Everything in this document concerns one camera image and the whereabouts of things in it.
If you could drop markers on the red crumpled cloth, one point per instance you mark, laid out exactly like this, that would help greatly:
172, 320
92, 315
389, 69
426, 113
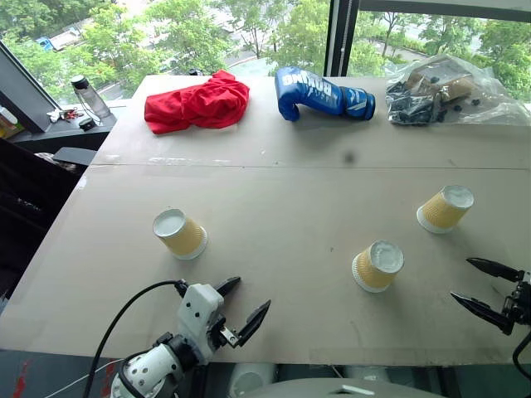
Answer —
199, 103

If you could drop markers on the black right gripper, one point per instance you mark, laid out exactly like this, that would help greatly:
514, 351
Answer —
520, 304

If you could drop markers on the white rounded cylinder shape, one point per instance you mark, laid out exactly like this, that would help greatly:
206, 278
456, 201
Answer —
249, 379

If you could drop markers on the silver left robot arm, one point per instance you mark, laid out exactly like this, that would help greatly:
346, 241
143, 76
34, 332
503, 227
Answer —
149, 371

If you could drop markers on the blue boxing glove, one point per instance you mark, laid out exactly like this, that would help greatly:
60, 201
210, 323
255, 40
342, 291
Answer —
311, 95

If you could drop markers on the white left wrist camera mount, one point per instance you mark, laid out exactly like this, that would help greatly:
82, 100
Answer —
199, 307

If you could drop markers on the black chair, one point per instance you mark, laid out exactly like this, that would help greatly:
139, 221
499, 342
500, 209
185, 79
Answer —
29, 199

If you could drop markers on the small black round object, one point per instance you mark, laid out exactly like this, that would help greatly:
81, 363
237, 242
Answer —
86, 123

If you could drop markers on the yellow ribbed paper cup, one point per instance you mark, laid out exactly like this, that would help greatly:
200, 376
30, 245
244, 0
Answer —
441, 211
182, 238
375, 269

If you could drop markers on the clear water bottle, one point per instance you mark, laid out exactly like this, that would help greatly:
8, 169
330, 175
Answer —
91, 97

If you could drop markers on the clear plastic bag with parts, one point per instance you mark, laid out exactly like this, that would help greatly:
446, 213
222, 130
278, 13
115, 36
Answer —
431, 95

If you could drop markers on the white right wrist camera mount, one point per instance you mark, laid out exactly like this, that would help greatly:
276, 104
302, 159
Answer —
527, 276

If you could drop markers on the black window frame post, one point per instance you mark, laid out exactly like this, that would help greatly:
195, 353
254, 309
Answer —
340, 37

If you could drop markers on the yellow green box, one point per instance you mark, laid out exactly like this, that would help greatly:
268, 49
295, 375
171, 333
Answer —
8, 124

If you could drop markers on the red and white key bundle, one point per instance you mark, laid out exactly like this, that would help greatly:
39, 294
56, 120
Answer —
64, 113

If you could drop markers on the dark side desk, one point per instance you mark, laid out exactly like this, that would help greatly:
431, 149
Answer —
66, 137

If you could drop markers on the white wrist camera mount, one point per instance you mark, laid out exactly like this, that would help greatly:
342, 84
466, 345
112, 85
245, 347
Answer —
527, 276
199, 307

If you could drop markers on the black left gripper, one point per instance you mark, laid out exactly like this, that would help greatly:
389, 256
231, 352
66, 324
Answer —
215, 331

